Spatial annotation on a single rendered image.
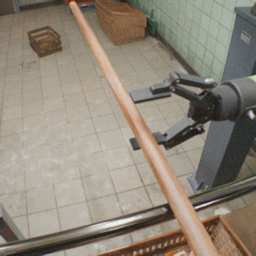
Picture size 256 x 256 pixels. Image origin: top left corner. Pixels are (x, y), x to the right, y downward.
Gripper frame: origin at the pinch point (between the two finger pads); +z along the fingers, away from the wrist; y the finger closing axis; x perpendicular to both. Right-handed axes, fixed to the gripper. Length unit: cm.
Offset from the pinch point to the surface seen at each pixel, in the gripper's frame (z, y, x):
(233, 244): -28, 48, -16
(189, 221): 0.8, -0.9, -22.5
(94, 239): 13.7, 3.1, -19.0
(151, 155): 1.2, -0.6, -9.2
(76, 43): -21, 120, 292
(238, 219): -43, 62, -4
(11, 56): 63, 120, 288
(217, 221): -28, 50, -6
